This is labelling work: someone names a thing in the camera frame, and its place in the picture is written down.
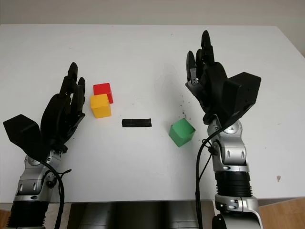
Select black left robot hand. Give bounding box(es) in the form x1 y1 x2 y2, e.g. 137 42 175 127
40 62 86 153

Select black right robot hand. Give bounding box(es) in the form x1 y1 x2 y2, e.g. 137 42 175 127
185 30 235 125

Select yellow block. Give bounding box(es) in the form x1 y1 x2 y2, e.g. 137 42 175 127
90 94 112 119

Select red block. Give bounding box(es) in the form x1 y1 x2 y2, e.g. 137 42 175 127
93 83 114 104

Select green block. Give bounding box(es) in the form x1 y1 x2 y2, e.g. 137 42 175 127
168 118 196 147

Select black tape strip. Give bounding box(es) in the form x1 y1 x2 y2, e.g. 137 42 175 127
122 117 152 128

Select dark grey robot torso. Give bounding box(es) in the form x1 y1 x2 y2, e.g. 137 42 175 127
68 201 215 229

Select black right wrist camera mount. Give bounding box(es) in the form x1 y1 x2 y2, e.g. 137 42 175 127
223 71 262 131

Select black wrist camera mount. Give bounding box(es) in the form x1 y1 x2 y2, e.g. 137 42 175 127
223 71 262 131
3 114 51 163

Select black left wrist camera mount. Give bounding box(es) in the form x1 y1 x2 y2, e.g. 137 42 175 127
3 114 51 163

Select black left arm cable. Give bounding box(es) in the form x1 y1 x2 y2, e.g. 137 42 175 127
35 159 72 229

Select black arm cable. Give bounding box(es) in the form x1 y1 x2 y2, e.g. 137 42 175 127
194 127 224 229
35 159 72 229

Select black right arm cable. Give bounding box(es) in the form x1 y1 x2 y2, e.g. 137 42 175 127
194 127 224 229

